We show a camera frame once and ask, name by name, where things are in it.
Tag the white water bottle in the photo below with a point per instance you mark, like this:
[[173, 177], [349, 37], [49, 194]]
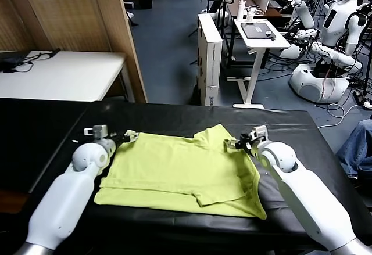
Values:
[[240, 11]]

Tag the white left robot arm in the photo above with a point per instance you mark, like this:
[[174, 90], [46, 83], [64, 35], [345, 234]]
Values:
[[64, 197]]

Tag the grey closed laptop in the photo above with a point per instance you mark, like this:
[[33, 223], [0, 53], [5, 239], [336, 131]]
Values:
[[255, 30]]

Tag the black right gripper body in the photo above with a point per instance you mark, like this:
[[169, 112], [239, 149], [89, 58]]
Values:
[[246, 142]]

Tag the small black device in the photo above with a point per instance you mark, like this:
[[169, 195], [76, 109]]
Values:
[[271, 35]]

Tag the black side table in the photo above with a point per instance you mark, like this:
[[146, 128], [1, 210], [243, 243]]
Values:
[[29, 139]]

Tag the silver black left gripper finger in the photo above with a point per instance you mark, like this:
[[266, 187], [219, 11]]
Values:
[[132, 134], [130, 140]]

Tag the brown wooden desk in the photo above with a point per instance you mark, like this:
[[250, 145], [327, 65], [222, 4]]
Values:
[[273, 12]]

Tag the small white robot base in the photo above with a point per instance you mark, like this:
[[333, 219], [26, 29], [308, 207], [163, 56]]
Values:
[[290, 52]]

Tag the blue jeans leg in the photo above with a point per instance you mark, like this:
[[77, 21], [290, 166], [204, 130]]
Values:
[[357, 150]]

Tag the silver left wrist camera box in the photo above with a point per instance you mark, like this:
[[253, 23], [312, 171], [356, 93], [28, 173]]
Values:
[[97, 131]]

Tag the tall white cardboard box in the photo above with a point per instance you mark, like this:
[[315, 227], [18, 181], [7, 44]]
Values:
[[210, 63]]

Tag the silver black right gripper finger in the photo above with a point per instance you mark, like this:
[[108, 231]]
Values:
[[232, 147], [231, 142]]

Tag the white folding table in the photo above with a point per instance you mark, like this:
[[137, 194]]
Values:
[[72, 75]]

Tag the small white standing desk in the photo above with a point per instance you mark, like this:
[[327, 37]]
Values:
[[270, 43]]

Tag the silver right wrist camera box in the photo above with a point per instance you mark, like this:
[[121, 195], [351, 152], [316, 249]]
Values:
[[258, 134]]

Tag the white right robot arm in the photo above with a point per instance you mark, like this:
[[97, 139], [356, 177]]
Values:
[[308, 197]]

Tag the large white rounded robot base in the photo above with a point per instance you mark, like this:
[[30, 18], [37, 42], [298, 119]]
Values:
[[311, 86]]

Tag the black floor power strip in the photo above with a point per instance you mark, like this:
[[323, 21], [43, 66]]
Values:
[[359, 96]]

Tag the white robot with raised arm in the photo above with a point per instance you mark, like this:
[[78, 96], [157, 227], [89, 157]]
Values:
[[303, 13]]

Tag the white humanoid robot upper body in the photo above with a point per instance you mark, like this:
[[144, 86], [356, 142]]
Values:
[[337, 19]]

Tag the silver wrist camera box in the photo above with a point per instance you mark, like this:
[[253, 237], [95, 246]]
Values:
[[97, 131], [258, 134]]

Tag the black trash bin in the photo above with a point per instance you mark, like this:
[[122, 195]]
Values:
[[146, 0]]

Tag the black plastic table cover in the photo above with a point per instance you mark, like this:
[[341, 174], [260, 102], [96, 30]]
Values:
[[290, 124]]

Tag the wooden partition screen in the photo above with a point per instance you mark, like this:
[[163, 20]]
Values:
[[72, 11]]

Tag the yellow-green T-shirt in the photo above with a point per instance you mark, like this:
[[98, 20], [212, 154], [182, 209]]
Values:
[[174, 168]]

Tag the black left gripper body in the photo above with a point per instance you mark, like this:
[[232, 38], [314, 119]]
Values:
[[119, 141]]

